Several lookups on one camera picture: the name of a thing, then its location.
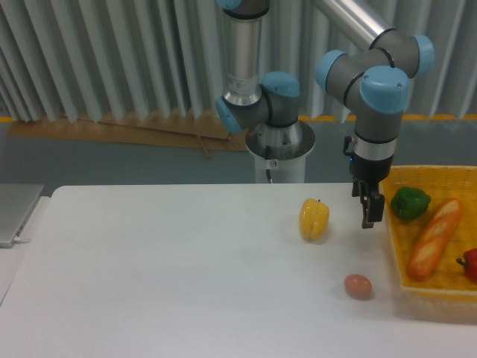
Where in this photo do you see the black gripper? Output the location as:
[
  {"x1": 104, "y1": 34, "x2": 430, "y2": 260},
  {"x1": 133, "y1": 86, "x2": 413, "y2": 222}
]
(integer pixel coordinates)
[{"x1": 343, "y1": 136, "x2": 394, "y2": 228}]

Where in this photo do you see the baguette bread loaf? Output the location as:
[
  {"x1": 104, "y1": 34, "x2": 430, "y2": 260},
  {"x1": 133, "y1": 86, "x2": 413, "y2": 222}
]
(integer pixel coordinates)
[{"x1": 407, "y1": 198, "x2": 464, "y2": 281}]

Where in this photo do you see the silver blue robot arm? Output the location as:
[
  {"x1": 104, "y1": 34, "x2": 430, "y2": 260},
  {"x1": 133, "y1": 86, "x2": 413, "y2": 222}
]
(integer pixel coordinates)
[{"x1": 215, "y1": 1, "x2": 435, "y2": 228}]

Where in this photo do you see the green bell pepper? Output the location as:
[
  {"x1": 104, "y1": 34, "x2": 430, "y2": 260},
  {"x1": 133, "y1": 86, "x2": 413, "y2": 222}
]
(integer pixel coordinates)
[{"x1": 391, "y1": 186, "x2": 432, "y2": 221}]

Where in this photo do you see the yellow bell pepper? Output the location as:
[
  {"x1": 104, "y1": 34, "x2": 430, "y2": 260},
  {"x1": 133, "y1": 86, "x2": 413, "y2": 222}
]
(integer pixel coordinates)
[{"x1": 299, "y1": 198, "x2": 329, "y2": 241}]

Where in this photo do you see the brown egg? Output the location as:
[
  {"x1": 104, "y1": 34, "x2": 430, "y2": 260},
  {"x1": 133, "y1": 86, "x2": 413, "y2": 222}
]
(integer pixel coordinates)
[{"x1": 344, "y1": 274, "x2": 373, "y2": 299}]

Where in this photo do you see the yellow woven basket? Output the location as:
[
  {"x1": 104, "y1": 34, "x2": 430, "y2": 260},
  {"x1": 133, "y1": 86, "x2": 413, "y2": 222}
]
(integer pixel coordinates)
[{"x1": 381, "y1": 165, "x2": 476, "y2": 302}]

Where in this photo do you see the red bell pepper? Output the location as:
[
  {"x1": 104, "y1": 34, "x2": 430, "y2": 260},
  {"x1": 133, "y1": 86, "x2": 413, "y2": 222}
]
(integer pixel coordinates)
[{"x1": 455, "y1": 248, "x2": 477, "y2": 282}]

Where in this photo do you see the brown cardboard sheet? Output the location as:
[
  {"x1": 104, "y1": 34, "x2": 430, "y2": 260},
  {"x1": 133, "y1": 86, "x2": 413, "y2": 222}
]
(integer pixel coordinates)
[{"x1": 7, "y1": 118, "x2": 247, "y2": 158}]

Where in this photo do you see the silver laptop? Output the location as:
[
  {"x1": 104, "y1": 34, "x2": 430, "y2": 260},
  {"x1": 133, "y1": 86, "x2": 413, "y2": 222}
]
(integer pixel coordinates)
[{"x1": 1, "y1": 183, "x2": 43, "y2": 248}]

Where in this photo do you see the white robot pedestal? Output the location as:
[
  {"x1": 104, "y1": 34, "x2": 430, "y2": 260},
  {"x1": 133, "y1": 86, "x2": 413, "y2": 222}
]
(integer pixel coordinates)
[{"x1": 245, "y1": 121, "x2": 315, "y2": 183}]

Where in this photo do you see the black base cable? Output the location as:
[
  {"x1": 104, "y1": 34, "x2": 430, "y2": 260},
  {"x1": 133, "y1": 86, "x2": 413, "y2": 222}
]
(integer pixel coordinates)
[{"x1": 265, "y1": 145, "x2": 275, "y2": 184}]

